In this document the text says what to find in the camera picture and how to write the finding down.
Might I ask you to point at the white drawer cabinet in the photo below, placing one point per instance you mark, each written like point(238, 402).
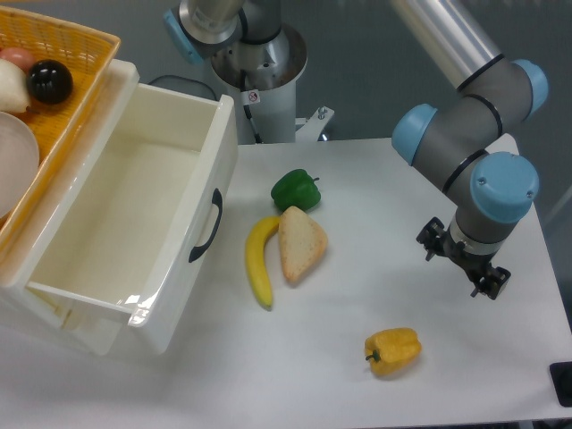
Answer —
point(35, 308)

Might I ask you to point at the white round plate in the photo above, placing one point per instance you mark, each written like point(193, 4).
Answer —
point(19, 161)

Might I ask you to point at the orange woven basket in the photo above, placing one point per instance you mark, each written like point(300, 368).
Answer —
point(58, 111)

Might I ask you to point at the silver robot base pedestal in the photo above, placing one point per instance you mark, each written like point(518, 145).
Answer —
point(262, 81)

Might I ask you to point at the triangular bread slice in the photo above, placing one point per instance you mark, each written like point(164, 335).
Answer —
point(302, 244)

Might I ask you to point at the yellow banana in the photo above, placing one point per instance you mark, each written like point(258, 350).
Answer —
point(257, 274)

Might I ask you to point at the pink round fruit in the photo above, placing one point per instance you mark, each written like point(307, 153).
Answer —
point(21, 57)

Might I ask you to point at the white onion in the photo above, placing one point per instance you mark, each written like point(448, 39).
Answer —
point(14, 93)

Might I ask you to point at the white metal mounting bracket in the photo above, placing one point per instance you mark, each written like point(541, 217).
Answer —
point(314, 128)

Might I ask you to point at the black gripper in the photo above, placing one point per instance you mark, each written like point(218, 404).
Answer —
point(472, 256)

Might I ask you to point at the yellow bell pepper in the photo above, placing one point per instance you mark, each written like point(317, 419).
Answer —
point(390, 350)

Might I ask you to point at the black object at table edge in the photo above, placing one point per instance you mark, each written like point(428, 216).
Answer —
point(561, 375)

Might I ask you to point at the green bell pepper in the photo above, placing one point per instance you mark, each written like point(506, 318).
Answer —
point(296, 188)

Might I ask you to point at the black round ball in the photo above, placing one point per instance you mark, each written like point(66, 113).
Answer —
point(49, 82)

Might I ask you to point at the silver and grey robot arm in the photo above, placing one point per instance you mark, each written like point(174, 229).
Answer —
point(492, 191)

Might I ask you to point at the white plastic drawer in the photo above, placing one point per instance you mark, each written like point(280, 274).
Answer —
point(136, 235)

